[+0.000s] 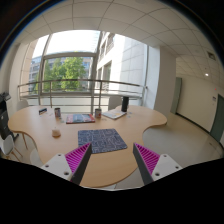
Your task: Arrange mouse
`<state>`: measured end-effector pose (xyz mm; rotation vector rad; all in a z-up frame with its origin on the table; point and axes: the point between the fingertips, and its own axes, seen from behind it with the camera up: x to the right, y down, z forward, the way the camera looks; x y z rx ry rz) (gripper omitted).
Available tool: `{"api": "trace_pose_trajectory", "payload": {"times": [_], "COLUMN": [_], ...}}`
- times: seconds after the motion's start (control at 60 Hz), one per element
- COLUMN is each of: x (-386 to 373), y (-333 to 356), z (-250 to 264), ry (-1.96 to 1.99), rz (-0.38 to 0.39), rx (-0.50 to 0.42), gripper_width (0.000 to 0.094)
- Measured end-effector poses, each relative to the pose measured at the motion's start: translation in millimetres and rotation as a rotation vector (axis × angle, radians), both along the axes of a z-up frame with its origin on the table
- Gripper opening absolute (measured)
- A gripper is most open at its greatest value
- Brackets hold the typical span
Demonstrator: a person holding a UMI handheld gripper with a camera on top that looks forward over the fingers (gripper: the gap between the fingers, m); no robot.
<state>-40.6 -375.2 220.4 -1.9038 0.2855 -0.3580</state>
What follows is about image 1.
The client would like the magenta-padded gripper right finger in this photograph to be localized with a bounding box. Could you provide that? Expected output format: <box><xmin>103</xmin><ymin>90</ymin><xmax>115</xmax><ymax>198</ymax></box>
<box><xmin>133</xmin><ymin>143</ymin><xmax>182</xmax><ymax>185</ymax></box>

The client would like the grey-green door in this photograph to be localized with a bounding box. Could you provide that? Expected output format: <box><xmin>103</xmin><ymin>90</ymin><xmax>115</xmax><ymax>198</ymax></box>
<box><xmin>170</xmin><ymin>77</ymin><xmax>182</xmax><ymax>114</ymax></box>

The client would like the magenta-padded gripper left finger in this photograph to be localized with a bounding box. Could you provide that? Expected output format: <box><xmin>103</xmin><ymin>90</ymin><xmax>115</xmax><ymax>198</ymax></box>
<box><xmin>42</xmin><ymin>143</ymin><xmax>92</xmax><ymax>185</ymax></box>

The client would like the patterned can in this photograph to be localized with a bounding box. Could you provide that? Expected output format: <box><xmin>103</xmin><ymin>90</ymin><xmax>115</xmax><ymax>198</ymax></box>
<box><xmin>95</xmin><ymin>108</ymin><xmax>102</xmax><ymax>118</ymax></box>
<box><xmin>54</xmin><ymin>107</ymin><xmax>61</xmax><ymax>118</ymax></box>

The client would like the tall black cylinder speaker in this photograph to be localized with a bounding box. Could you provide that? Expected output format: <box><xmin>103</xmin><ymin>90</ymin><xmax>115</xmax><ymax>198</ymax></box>
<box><xmin>121</xmin><ymin>96</ymin><xmax>129</xmax><ymax>112</ymax></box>

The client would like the left patterned can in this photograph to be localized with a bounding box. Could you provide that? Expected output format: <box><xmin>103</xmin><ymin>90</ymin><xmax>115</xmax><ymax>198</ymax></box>
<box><xmin>54</xmin><ymin>107</ymin><xmax>61</xmax><ymax>118</ymax></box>

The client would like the wooden table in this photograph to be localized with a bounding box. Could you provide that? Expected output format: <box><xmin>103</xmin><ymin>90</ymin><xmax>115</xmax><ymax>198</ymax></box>
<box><xmin>8</xmin><ymin>105</ymin><xmax>167</xmax><ymax>188</ymax></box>

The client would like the metal window railing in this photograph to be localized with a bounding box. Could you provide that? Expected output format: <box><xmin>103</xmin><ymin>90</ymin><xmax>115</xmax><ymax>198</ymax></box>
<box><xmin>18</xmin><ymin>79</ymin><xmax>146</xmax><ymax>113</ymax></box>

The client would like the red and blue book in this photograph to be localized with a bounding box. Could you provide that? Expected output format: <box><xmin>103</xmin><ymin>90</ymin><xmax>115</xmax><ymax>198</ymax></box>
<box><xmin>66</xmin><ymin>114</ymin><xmax>95</xmax><ymax>124</ymax></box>

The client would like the open white notebook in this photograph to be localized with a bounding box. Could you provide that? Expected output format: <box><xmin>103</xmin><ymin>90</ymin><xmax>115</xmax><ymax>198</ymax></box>
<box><xmin>102</xmin><ymin>109</ymin><xmax>125</xmax><ymax>120</ymax></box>

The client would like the dark patterned mouse pad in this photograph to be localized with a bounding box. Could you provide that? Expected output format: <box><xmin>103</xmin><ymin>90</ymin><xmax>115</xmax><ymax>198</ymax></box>
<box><xmin>78</xmin><ymin>129</ymin><xmax>127</xmax><ymax>154</ymax></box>

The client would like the right patterned can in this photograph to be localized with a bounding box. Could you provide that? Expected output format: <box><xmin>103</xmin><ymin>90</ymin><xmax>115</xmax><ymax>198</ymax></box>
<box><xmin>95</xmin><ymin>108</ymin><xmax>102</xmax><ymax>118</ymax></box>

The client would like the white chair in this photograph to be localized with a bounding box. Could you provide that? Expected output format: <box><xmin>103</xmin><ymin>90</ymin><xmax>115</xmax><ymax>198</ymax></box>
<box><xmin>0</xmin><ymin>135</ymin><xmax>21</xmax><ymax>159</ymax></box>

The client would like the small black box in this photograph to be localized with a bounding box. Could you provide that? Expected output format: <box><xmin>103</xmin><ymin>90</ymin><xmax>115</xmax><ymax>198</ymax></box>
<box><xmin>39</xmin><ymin>108</ymin><xmax>47</xmax><ymax>115</ymax></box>

